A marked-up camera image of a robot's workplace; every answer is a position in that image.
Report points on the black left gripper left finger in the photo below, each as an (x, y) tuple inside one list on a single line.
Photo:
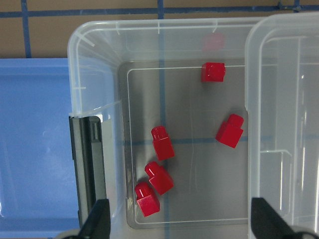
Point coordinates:
[(98, 223)]

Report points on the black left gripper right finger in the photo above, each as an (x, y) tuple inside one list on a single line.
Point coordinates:
[(266, 223)]

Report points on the red block with round peg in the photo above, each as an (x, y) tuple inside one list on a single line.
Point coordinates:
[(162, 143)]

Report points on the clear plastic box lid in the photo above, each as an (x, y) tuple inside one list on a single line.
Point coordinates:
[(282, 101)]

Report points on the red block in box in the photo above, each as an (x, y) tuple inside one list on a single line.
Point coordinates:
[(213, 72), (159, 178), (230, 131), (147, 199)]

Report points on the clear plastic storage box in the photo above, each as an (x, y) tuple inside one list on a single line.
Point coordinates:
[(136, 75)]

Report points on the blue plastic tray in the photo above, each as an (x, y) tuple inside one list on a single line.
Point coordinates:
[(38, 196)]

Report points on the black box latch handle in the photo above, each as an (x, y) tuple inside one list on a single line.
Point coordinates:
[(87, 153)]

